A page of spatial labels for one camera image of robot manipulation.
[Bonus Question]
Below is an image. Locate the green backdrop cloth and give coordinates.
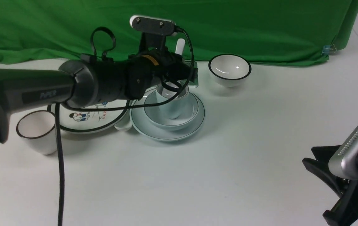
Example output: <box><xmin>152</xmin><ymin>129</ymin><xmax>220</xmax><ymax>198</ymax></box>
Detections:
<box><xmin>0</xmin><ymin>0</ymin><xmax>358</xmax><ymax>67</ymax></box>

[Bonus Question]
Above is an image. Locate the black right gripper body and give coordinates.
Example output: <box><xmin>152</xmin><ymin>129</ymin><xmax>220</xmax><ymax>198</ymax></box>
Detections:
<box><xmin>302</xmin><ymin>145</ymin><xmax>358</xmax><ymax>226</ymax></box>

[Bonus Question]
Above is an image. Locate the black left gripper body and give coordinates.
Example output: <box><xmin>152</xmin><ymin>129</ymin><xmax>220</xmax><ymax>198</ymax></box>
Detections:
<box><xmin>126</xmin><ymin>47</ymin><xmax>198</xmax><ymax>99</ymax></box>

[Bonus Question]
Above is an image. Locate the white illustrated black-rimmed plate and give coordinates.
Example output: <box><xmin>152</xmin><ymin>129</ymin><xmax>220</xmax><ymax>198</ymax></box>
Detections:
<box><xmin>60</xmin><ymin>100</ymin><xmax>130</xmax><ymax>134</ymax></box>

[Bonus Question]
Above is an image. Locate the white black-rimmed cup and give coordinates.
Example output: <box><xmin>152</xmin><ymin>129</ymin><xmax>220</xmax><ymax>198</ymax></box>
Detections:
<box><xmin>16</xmin><ymin>110</ymin><xmax>57</xmax><ymax>155</ymax></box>

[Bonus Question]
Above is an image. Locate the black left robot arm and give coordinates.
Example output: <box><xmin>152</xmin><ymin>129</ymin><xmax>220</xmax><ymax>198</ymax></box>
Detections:
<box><xmin>0</xmin><ymin>50</ymin><xmax>198</xmax><ymax>143</ymax></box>

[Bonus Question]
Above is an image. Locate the light blue ceramic spoon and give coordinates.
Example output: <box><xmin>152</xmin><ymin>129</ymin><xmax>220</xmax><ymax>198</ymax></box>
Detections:
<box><xmin>161</xmin><ymin>38</ymin><xmax>185</xmax><ymax>99</ymax></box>

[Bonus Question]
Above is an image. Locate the black camera cable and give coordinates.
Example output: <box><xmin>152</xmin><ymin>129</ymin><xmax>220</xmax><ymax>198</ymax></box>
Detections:
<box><xmin>50</xmin><ymin>26</ymin><xmax>195</xmax><ymax>226</ymax></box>

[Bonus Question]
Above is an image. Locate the white black-rimmed small bowl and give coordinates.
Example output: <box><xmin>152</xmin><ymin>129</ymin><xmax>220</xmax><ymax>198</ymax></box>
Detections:
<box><xmin>208</xmin><ymin>54</ymin><xmax>252</xmax><ymax>87</ymax></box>

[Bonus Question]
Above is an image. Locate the white ceramic spoon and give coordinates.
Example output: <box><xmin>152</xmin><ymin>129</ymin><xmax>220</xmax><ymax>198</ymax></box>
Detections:
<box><xmin>114</xmin><ymin>118</ymin><xmax>133</xmax><ymax>131</ymax></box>

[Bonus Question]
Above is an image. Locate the light blue ceramic cup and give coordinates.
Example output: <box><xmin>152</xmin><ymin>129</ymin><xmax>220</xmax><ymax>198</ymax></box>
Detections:
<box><xmin>156</xmin><ymin>84</ymin><xmax>189</xmax><ymax>119</ymax></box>

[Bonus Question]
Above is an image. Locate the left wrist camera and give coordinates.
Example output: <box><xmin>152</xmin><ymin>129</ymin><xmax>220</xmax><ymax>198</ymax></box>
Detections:
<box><xmin>129</xmin><ymin>15</ymin><xmax>177</xmax><ymax>36</ymax></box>

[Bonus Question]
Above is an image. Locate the light blue ceramic plate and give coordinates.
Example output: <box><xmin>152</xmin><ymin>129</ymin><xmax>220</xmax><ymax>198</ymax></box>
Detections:
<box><xmin>129</xmin><ymin>92</ymin><xmax>205</xmax><ymax>142</ymax></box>

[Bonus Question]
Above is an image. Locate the light blue shallow bowl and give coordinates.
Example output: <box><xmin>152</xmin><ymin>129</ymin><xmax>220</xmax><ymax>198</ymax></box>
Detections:
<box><xmin>144</xmin><ymin>93</ymin><xmax>199</xmax><ymax>131</ymax></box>

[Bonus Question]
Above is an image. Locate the silver metal tray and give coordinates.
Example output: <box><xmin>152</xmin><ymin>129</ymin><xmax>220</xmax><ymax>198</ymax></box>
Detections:
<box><xmin>183</xmin><ymin>60</ymin><xmax>199</xmax><ymax>88</ymax></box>

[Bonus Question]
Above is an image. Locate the blue binder clip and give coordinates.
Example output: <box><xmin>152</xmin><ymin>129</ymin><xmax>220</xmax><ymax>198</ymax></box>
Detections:
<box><xmin>321</xmin><ymin>44</ymin><xmax>338</xmax><ymax>56</ymax></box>

